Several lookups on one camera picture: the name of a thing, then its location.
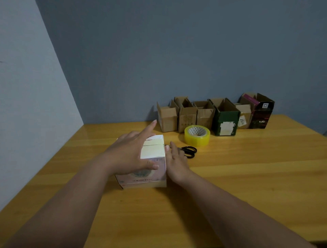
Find person's right hand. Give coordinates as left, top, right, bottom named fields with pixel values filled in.
left=165, top=141, right=192, bottom=186

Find person's left hand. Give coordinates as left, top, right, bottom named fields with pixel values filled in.
left=99, top=119, right=159, bottom=177

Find black scissors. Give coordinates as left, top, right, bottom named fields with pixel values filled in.
left=165, top=144, right=198, bottom=159

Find black box white label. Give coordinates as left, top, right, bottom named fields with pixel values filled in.
left=115, top=135, right=167, bottom=190

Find yellow tape roll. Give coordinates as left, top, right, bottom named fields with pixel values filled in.
left=184, top=125, right=211, bottom=148

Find plain brown carton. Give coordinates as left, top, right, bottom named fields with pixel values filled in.
left=174, top=96, right=199, bottom=134

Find brown carton with label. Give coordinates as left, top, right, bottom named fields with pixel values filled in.
left=193, top=100, right=216, bottom=130

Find green box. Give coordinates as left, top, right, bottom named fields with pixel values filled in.
left=208, top=98, right=241, bottom=137

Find small brown cardboard box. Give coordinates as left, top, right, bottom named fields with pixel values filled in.
left=234, top=103, right=252, bottom=129

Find pink and black carton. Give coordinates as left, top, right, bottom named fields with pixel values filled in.
left=239, top=92, right=275, bottom=129

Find person's left forearm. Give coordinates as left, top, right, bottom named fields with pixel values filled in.
left=2, top=161, right=113, bottom=248

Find person's right forearm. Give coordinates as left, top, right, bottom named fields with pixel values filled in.
left=180, top=171, right=317, bottom=248

